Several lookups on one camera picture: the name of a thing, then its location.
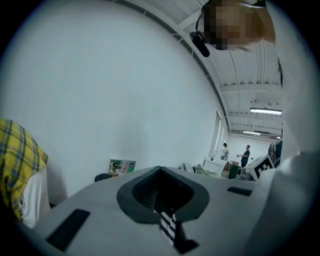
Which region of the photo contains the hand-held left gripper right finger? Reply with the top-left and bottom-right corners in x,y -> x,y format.
159,165 -> 261,255

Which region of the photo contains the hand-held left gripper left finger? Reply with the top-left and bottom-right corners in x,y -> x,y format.
44,165 -> 176,255

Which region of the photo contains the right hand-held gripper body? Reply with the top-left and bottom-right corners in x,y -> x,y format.
235,153 -> 276,181

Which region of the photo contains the dark green bin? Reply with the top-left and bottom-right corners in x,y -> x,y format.
228,163 -> 241,180

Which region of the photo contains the pale green blanket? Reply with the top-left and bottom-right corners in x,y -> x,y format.
195,163 -> 222,179

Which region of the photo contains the green printed box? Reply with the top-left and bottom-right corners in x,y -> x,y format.
108,158 -> 137,177

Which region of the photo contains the white cabinet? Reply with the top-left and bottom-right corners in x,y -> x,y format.
202,156 -> 227,174

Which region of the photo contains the person's white shirt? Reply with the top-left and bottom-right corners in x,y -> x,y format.
244,0 -> 320,256

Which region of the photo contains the person's head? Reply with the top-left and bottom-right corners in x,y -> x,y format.
201,0 -> 276,51

